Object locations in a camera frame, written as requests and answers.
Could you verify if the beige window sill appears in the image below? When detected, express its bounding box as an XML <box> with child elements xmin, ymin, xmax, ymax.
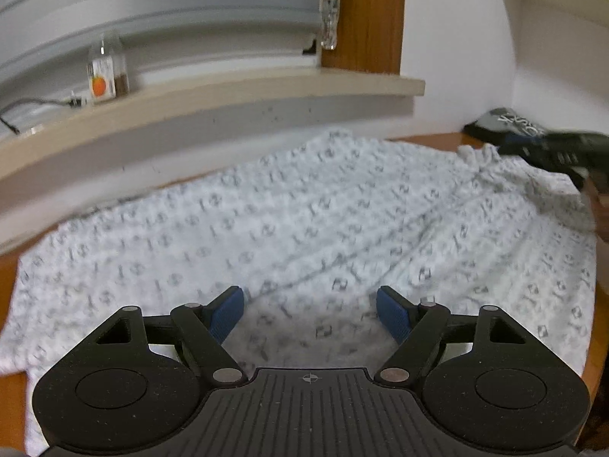
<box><xmin>0</xmin><ymin>67</ymin><xmax>426</xmax><ymax>191</ymax></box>

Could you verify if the bead chain with clear pull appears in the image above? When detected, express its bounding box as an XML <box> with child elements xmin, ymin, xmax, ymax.
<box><xmin>320</xmin><ymin>0</ymin><xmax>341</xmax><ymax>51</ymax></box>

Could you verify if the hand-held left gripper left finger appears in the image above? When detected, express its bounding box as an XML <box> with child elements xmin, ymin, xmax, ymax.
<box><xmin>88</xmin><ymin>286</ymin><xmax>246</xmax><ymax>388</ymax></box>

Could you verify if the cream wall shelf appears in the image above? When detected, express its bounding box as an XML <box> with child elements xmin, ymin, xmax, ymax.
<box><xmin>492</xmin><ymin>0</ymin><xmax>609</xmax><ymax>101</ymax></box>

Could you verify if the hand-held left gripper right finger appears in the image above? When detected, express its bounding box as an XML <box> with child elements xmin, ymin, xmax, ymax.
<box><xmin>375</xmin><ymin>284</ymin><xmax>532</xmax><ymax>387</ymax></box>

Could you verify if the wooden window frame post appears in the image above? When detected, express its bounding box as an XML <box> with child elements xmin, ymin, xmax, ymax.
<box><xmin>320</xmin><ymin>0</ymin><xmax>407</xmax><ymax>77</ymax></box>

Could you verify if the white window frame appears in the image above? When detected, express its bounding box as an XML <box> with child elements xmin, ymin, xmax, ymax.
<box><xmin>0</xmin><ymin>24</ymin><xmax>319</xmax><ymax>120</ymax></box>

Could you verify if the glass jar with orange label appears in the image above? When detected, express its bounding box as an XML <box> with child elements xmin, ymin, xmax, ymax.
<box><xmin>86</xmin><ymin>33</ymin><xmax>130</xmax><ymax>105</ymax></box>

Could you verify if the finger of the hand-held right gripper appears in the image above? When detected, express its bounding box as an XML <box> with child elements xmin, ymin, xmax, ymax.
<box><xmin>497</xmin><ymin>134</ymin><xmax>548</xmax><ymax>158</ymax></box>

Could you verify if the person's right hand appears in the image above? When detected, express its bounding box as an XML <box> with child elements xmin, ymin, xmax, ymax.
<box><xmin>583</xmin><ymin>176</ymin><xmax>609</xmax><ymax>244</ymax></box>

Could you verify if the grey printed t-shirt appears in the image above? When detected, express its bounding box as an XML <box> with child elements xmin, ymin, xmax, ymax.
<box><xmin>464</xmin><ymin>107</ymin><xmax>548</xmax><ymax>146</ymax></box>

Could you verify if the white patterned hoodie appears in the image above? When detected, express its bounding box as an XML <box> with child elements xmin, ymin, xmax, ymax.
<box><xmin>0</xmin><ymin>128</ymin><xmax>598</xmax><ymax>457</ymax></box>

